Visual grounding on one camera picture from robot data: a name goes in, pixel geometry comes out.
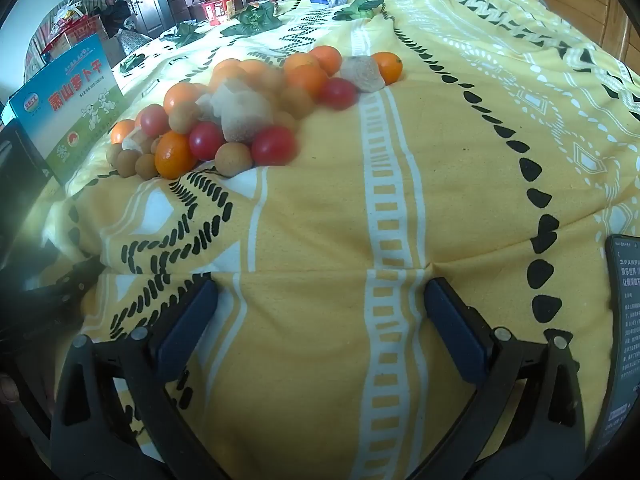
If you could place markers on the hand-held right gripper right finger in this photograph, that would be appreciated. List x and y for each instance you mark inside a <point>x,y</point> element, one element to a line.
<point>455,330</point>

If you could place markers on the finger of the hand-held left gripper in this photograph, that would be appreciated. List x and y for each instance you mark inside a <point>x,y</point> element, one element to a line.
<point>75,280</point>

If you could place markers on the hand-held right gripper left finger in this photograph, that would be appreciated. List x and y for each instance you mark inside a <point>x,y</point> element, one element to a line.
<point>190,325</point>

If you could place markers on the black carton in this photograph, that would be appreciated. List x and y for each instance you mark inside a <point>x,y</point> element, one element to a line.
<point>20,160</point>

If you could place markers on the yellow patterned blanket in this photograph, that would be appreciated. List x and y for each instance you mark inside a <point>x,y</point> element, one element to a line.
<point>325,260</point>

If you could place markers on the beige spongy chunk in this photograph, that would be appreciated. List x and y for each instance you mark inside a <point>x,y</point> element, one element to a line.
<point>132,142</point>
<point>245,117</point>
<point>367,72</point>

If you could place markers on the dark book at right edge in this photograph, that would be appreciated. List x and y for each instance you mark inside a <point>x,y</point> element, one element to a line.
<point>622,335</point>

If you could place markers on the blue and green carton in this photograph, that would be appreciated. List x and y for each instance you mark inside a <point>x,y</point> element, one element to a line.
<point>70,110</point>

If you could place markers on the red cherry tomato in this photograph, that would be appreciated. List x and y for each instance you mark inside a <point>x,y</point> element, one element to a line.
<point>273,145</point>
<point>337,93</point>
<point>206,140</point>
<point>154,120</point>

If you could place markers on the green leafy vegetable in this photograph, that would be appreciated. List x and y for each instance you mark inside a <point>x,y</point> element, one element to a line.
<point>131,62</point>
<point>182,34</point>
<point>255,20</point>
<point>360,2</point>

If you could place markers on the cardboard box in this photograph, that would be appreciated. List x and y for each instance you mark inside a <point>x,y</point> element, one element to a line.
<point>75,35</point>

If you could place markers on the pile of oranges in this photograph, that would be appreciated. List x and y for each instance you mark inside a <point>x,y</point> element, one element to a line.
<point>305,80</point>

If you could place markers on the red instant noodle cup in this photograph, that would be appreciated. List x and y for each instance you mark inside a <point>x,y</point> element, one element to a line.
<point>220,10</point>

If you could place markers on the wooden headboard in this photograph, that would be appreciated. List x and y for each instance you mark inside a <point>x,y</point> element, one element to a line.
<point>575,0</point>

